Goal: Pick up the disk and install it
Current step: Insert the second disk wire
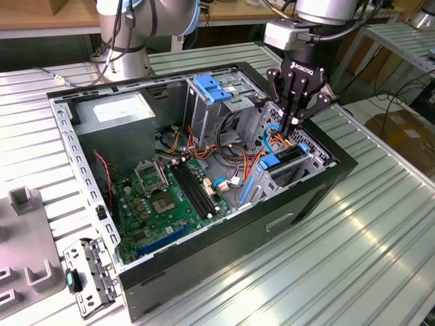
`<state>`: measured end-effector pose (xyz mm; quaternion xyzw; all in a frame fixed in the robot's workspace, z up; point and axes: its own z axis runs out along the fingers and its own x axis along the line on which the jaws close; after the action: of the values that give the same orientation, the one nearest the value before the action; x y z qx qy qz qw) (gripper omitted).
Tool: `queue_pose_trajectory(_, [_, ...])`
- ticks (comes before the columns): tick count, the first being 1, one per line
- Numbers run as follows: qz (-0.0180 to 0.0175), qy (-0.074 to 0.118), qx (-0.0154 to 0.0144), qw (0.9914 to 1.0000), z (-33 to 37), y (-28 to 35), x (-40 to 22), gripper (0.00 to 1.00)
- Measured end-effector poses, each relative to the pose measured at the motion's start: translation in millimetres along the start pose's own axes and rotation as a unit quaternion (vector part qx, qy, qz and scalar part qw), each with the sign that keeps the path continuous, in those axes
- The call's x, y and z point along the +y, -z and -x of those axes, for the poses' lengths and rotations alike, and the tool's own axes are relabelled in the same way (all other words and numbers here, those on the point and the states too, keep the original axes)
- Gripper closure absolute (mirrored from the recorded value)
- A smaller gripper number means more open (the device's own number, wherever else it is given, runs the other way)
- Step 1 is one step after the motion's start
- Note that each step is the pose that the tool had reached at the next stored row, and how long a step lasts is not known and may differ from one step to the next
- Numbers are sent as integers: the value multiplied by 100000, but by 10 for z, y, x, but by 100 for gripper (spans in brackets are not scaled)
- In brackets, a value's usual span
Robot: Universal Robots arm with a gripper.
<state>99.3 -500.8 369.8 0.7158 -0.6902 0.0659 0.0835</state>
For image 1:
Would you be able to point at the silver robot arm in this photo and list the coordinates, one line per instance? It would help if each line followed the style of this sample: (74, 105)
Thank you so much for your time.
(129, 64)

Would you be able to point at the white plug connector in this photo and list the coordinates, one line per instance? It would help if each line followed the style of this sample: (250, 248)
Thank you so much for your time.
(223, 186)

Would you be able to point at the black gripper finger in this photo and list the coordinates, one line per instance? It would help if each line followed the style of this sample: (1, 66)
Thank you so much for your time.
(319, 103)
(276, 88)

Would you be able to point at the black RAM slot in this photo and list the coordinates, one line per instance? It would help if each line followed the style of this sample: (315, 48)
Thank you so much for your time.
(193, 190)
(202, 190)
(197, 190)
(189, 190)

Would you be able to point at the blue expansion slot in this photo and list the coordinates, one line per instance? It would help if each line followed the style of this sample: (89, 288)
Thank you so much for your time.
(163, 241)

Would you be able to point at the hard disk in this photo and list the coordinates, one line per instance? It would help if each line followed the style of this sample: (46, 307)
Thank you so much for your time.
(289, 154)

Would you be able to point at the metal card retention bracket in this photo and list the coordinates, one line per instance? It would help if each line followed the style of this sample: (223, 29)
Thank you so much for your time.
(98, 268)

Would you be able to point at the blue plastic cage latch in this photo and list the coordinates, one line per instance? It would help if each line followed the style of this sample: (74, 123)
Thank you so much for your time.
(212, 90)

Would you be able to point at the metal optical drive cage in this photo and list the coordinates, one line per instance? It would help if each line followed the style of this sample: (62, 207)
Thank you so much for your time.
(204, 119)

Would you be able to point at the wooden desk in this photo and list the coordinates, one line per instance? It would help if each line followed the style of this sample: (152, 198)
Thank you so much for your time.
(78, 13)

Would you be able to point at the grey power supply unit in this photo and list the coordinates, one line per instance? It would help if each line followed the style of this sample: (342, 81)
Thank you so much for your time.
(115, 136)

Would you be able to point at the green motherboard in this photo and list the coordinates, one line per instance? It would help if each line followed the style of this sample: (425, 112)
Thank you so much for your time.
(176, 227)

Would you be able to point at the grey parts rack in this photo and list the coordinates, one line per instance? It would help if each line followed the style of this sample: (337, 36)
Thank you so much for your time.
(23, 244)

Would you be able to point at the CPU socket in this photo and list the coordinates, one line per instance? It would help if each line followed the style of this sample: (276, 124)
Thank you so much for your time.
(163, 203)

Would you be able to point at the large cardboard box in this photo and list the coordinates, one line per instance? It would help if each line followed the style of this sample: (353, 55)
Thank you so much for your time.
(408, 136)

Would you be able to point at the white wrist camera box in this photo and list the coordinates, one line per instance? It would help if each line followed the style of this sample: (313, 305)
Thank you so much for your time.
(282, 34)

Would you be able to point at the metal slat side table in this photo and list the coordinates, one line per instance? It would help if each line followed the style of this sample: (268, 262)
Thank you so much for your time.
(397, 44)

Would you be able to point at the black open PC case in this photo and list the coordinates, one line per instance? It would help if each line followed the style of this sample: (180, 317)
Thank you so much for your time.
(221, 258)

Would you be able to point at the metal disk bay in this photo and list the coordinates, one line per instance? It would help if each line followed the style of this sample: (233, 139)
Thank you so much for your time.
(309, 141)

